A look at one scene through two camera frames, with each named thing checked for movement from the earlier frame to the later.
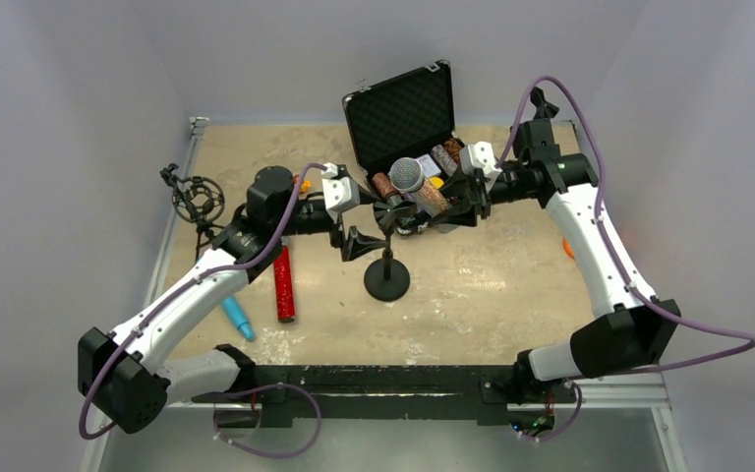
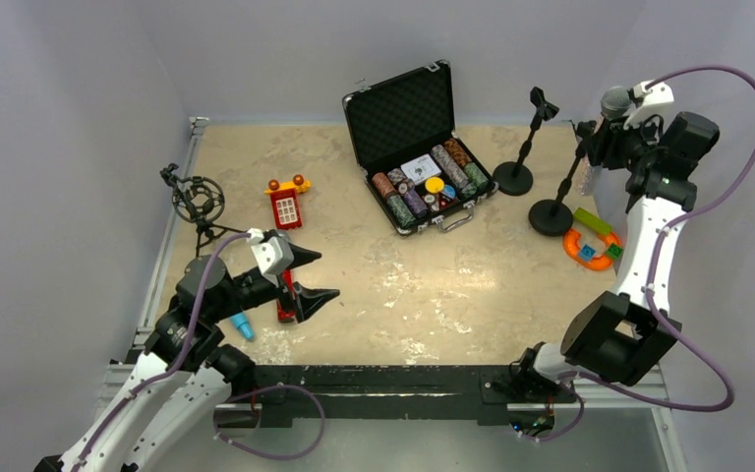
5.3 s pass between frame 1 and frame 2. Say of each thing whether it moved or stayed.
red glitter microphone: stayed
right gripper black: moved
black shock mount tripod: stayed
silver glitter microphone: moved
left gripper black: moved
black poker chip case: stayed
